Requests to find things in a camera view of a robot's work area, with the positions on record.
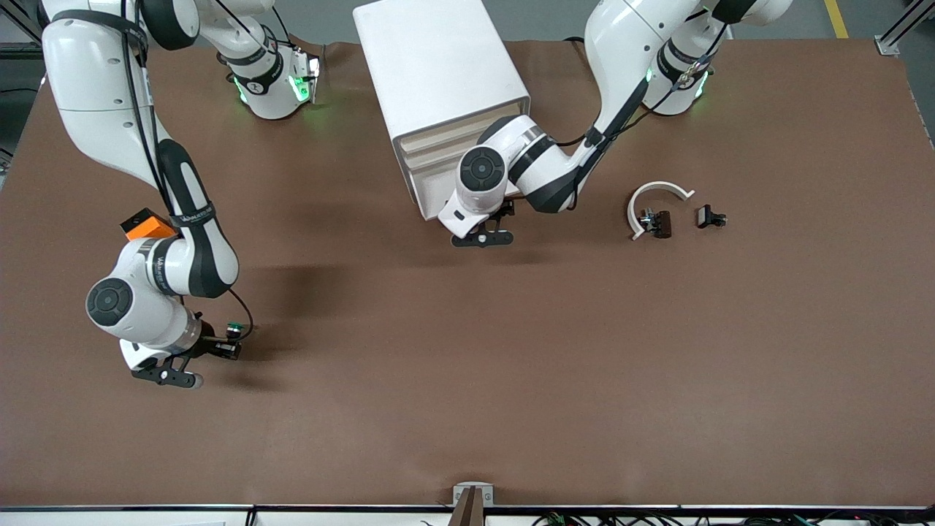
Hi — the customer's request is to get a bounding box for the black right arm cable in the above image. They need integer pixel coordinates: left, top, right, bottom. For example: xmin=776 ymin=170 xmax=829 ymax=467
xmin=121 ymin=0 xmax=255 ymax=344

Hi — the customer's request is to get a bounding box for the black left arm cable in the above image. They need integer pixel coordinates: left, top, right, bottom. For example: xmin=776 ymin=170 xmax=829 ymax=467
xmin=555 ymin=22 xmax=731 ymax=150

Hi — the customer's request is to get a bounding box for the white drawer cabinet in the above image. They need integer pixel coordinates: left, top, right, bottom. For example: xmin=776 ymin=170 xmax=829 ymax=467
xmin=354 ymin=0 xmax=532 ymax=221

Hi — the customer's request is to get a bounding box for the beige cabinet drawer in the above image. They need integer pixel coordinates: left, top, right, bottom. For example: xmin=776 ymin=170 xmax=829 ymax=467
xmin=402 ymin=141 xmax=477 ymax=166
xmin=398 ymin=102 xmax=528 ymax=154
xmin=404 ymin=153 xmax=472 ymax=221

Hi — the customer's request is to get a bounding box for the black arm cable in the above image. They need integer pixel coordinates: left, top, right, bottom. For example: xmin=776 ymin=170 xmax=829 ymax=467
xmin=555 ymin=22 xmax=731 ymax=150
xmin=121 ymin=0 xmax=255 ymax=344

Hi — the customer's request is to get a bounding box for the silver bracket with brown post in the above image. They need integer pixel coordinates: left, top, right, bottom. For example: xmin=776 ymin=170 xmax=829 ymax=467
xmin=451 ymin=482 xmax=495 ymax=526

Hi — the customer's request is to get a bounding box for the brown table mat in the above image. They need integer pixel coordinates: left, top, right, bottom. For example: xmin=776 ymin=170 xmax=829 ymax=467
xmin=0 ymin=38 xmax=935 ymax=506

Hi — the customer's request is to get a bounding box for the white curved pipe clamp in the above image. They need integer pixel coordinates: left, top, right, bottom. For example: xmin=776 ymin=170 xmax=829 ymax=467
xmin=627 ymin=181 xmax=695 ymax=242

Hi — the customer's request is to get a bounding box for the orange and black button box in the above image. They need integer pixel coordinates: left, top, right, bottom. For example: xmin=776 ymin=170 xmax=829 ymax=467
xmin=120 ymin=207 xmax=178 ymax=242

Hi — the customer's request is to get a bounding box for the aluminium frame post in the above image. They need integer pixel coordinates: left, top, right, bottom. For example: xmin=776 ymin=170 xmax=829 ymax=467
xmin=875 ymin=0 xmax=935 ymax=56

